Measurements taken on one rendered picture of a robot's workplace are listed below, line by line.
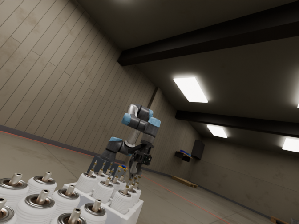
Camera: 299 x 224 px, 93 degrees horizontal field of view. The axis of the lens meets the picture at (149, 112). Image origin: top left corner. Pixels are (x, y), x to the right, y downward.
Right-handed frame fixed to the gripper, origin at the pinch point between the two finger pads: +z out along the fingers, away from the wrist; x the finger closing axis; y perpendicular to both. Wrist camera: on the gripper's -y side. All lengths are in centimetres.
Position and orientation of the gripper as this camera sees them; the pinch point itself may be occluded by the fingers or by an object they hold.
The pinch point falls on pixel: (131, 175)
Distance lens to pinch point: 89.0
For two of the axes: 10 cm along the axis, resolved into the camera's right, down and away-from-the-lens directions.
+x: 6.4, 4.5, 6.2
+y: 6.7, 0.5, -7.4
